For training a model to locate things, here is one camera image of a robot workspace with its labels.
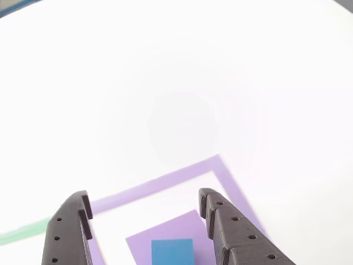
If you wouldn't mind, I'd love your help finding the small blue cube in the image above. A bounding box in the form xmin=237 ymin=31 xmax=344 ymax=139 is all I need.
xmin=151 ymin=238 xmax=195 ymax=265

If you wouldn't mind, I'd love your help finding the green tape square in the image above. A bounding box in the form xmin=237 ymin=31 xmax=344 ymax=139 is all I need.
xmin=0 ymin=216 xmax=52 ymax=246

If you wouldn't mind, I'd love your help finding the purple tape square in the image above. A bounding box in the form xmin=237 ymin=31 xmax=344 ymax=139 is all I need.
xmin=88 ymin=153 xmax=274 ymax=265

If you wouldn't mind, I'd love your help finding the large purple block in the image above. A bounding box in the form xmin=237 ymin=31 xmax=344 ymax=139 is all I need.
xmin=125 ymin=209 xmax=218 ymax=265

